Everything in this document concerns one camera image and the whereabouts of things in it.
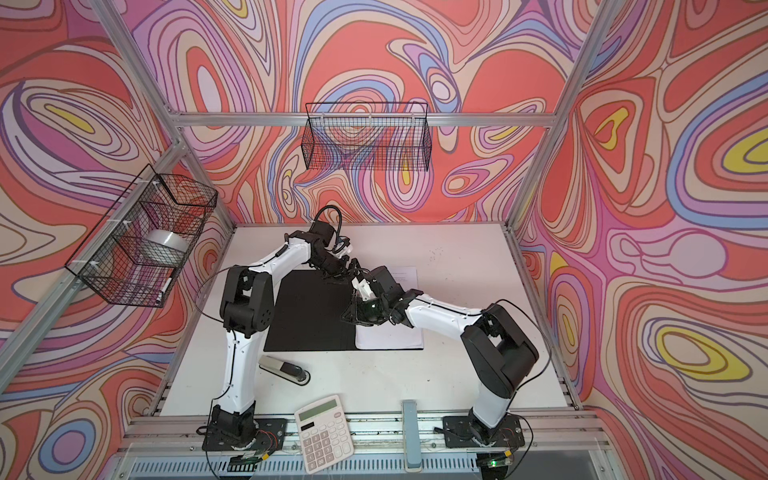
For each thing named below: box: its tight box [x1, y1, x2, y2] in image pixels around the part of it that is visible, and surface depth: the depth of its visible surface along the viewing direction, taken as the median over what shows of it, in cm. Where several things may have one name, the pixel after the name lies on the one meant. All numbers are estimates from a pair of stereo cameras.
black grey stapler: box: [259, 355, 311, 386], surface depth 83 cm
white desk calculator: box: [294, 394, 355, 474], surface depth 73 cm
